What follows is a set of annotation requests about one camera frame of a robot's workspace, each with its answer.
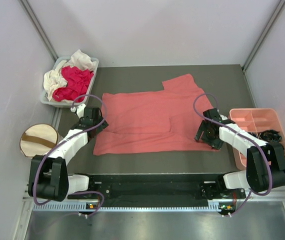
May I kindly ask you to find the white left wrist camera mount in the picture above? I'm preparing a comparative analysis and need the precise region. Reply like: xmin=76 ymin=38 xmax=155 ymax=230
xmin=70 ymin=103 xmax=86 ymax=119

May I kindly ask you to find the magenta t-shirt in bin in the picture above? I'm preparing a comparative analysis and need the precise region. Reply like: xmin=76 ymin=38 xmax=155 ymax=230
xmin=52 ymin=66 xmax=94 ymax=102

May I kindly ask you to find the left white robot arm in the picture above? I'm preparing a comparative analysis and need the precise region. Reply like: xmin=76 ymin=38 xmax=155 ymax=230
xmin=28 ymin=104 xmax=108 ymax=202

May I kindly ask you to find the round cream fabric basket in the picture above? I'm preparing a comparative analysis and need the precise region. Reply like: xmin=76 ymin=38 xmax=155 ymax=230
xmin=19 ymin=123 xmax=63 ymax=159

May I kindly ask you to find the cream t-shirt in bin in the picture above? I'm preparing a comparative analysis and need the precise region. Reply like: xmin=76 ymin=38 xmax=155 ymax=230
xmin=43 ymin=49 xmax=96 ymax=105

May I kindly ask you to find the dark coiled item back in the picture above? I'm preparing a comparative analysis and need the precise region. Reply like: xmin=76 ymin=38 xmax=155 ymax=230
xmin=259 ymin=129 xmax=283 ymax=143

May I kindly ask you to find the slotted cable duct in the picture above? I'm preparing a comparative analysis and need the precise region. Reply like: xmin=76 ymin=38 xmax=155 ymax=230
xmin=33 ymin=201 xmax=234 ymax=213

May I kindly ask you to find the salmon pink t-shirt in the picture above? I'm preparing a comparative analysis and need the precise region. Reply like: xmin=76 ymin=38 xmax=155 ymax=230
xmin=93 ymin=74 xmax=213 ymax=156

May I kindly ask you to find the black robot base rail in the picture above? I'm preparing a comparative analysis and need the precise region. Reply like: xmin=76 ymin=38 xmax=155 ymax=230
xmin=68 ymin=173 xmax=246 ymax=207

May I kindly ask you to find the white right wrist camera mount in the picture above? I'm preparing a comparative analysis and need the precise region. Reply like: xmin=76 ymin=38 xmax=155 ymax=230
xmin=220 ymin=114 xmax=228 ymax=121

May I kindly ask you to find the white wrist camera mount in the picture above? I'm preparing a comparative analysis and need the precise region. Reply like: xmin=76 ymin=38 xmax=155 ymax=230
xmin=70 ymin=103 xmax=86 ymax=119
xmin=220 ymin=114 xmax=228 ymax=121

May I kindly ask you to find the pink divided organizer tray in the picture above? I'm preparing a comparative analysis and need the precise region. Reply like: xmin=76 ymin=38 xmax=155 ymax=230
xmin=228 ymin=107 xmax=285 ymax=170

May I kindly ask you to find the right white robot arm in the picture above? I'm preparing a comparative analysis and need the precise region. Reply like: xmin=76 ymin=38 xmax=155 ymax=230
xmin=194 ymin=108 xmax=285 ymax=198

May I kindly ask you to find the grey plastic laundry bin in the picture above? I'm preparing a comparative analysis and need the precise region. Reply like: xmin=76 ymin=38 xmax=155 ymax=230
xmin=40 ymin=56 xmax=100 ymax=109

